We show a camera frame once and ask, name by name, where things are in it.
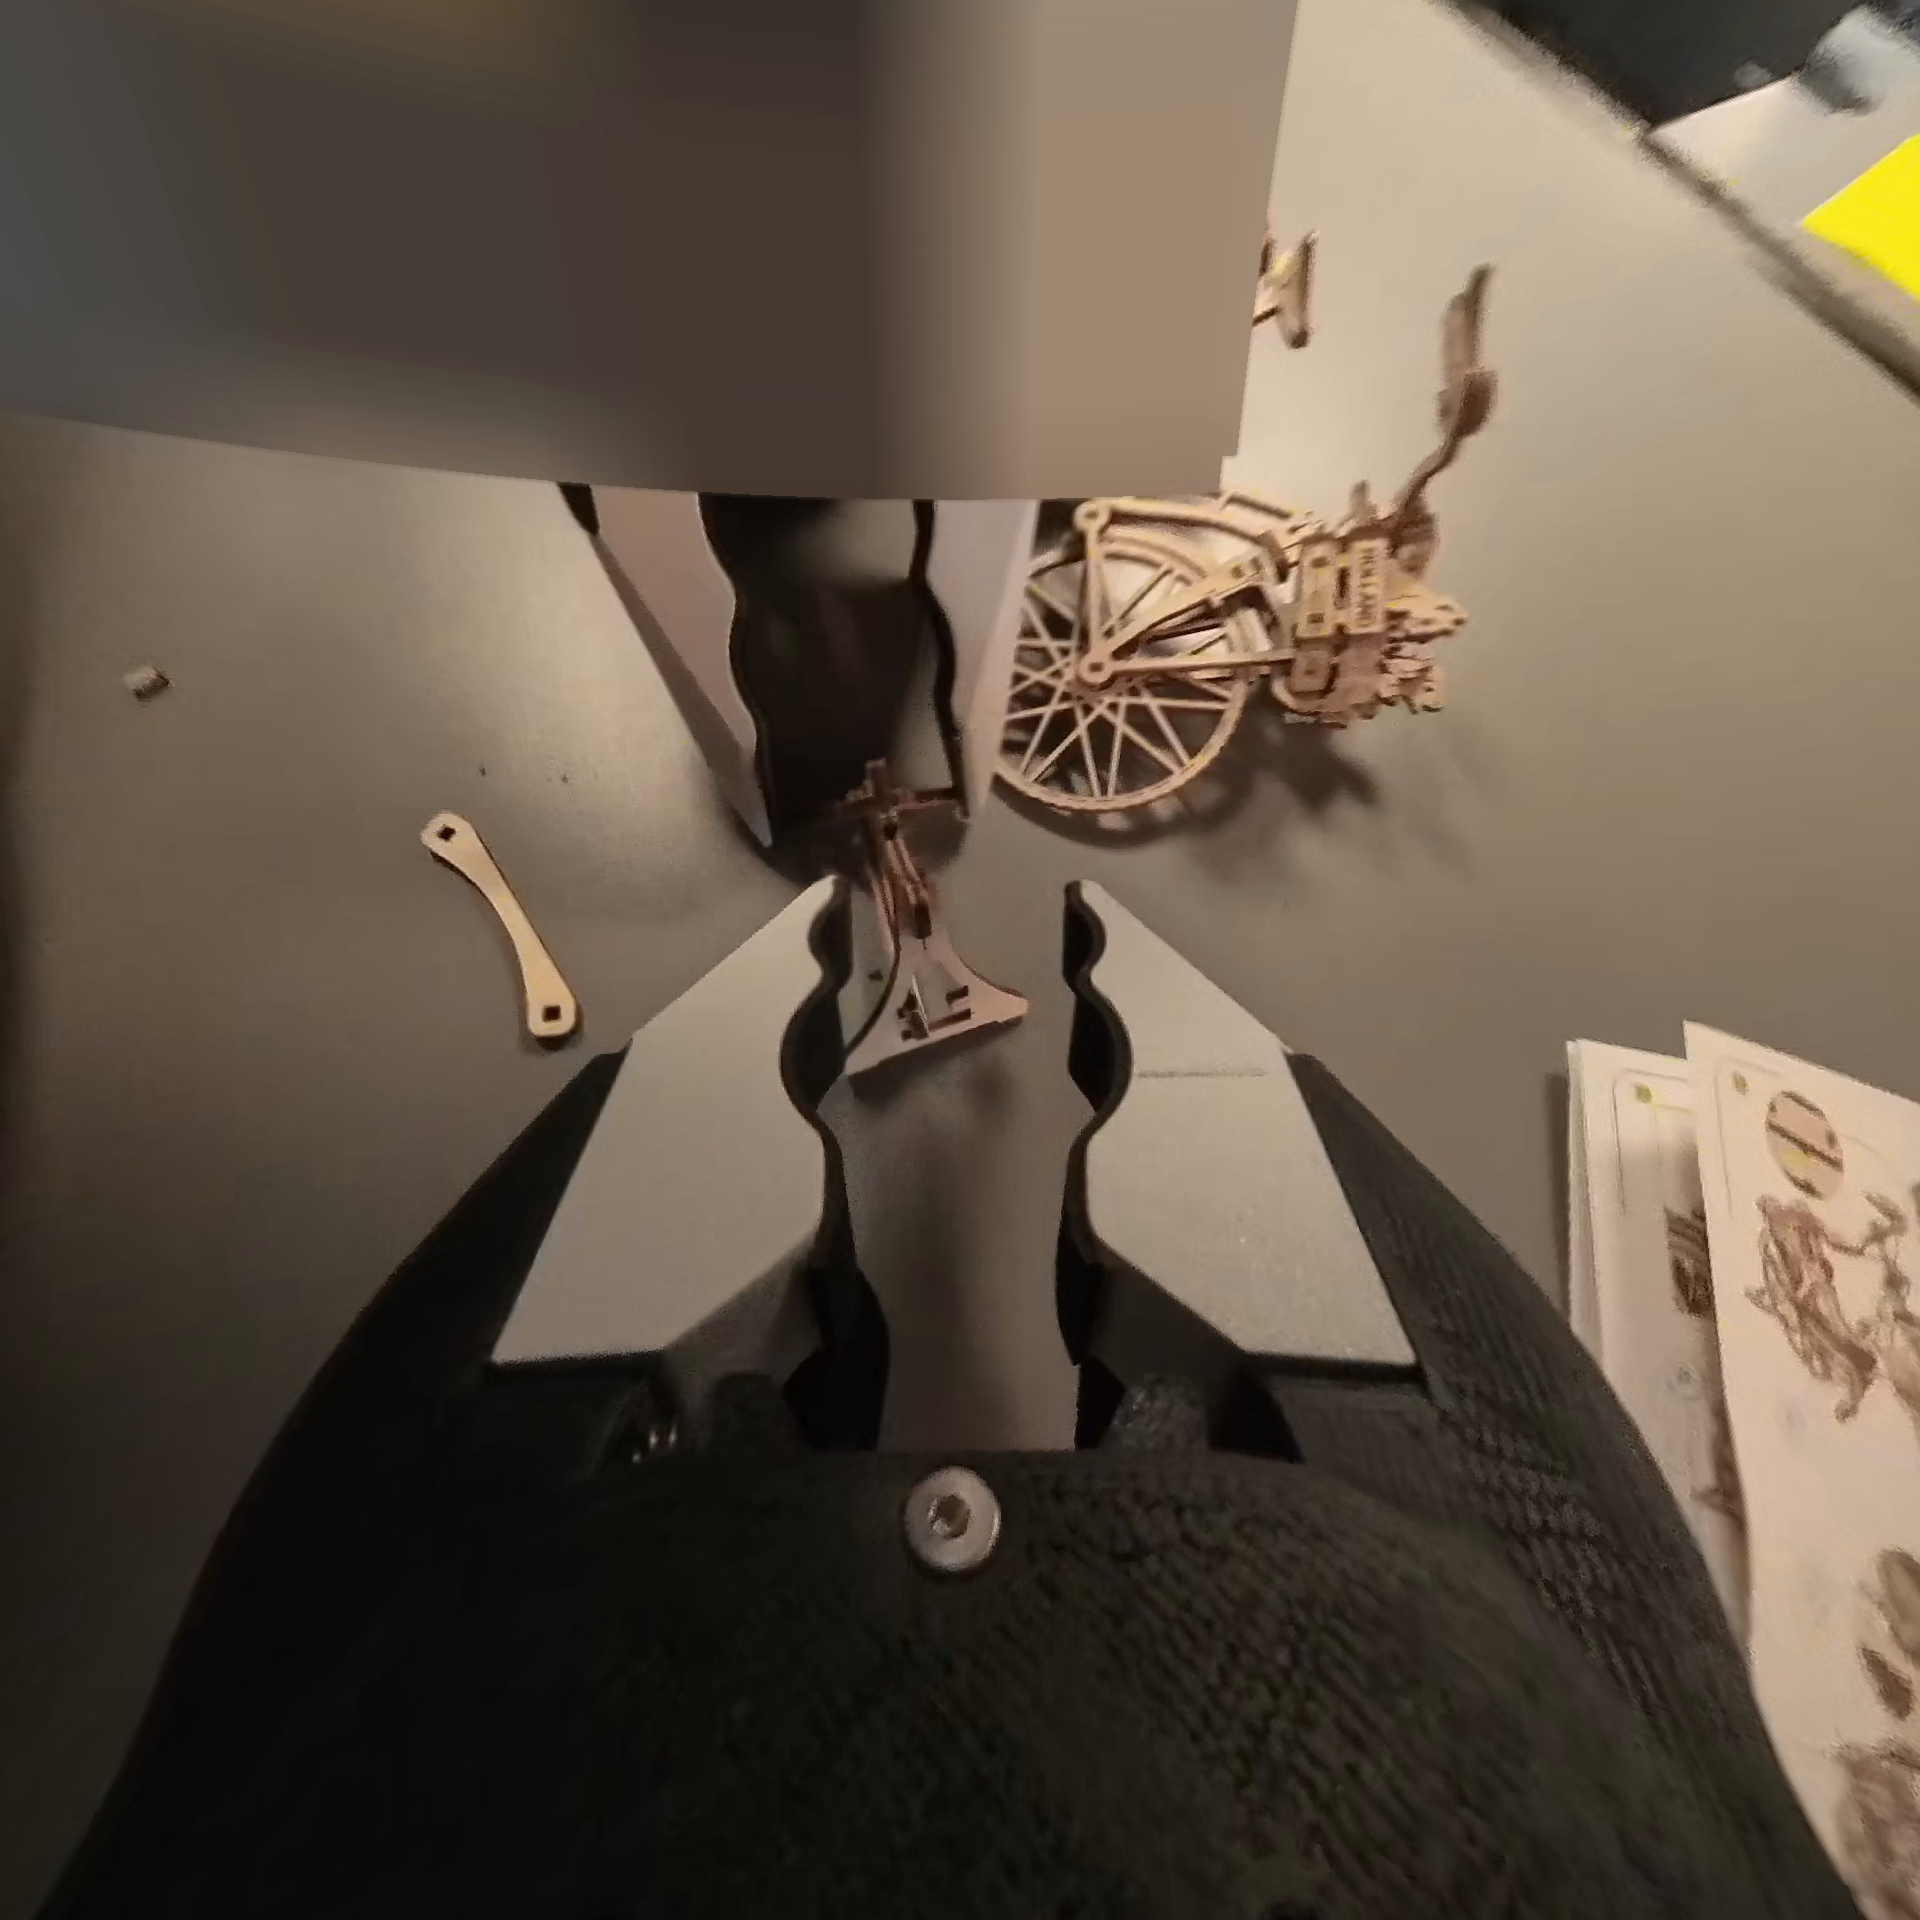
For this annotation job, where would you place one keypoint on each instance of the wooden model stand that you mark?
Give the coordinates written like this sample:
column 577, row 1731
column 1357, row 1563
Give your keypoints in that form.
column 931, row 1012

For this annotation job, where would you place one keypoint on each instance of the small wooden chip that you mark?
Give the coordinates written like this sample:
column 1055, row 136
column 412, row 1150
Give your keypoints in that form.
column 146, row 682

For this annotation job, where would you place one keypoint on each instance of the curved wooden bar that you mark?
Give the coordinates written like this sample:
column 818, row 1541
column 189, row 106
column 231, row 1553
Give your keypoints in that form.
column 503, row 922

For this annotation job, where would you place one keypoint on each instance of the black flat case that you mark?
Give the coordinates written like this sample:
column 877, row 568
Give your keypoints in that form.
column 1723, row 36

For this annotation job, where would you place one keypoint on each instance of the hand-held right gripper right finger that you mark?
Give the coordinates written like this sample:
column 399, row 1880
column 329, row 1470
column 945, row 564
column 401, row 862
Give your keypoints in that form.
column 1229, row 1201

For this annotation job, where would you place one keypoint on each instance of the wooden bicycle model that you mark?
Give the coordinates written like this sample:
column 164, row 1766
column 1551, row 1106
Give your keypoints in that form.
column 1335, row 593

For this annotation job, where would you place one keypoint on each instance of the yellow sticky note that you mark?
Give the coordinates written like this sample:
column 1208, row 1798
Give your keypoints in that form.
column 1874, row 211

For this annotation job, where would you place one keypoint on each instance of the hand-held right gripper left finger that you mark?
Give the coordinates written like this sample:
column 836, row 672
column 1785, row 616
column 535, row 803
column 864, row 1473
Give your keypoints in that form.
column 660, row 1201

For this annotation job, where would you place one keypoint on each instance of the printed instruction sheet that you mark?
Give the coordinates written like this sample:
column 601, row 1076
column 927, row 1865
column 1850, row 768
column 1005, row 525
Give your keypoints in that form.
column 1821, row 1425
column 1635, row 1201

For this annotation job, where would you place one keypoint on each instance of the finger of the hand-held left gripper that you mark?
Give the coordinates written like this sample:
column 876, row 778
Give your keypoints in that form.
column 983, row 598
column 674, row 598

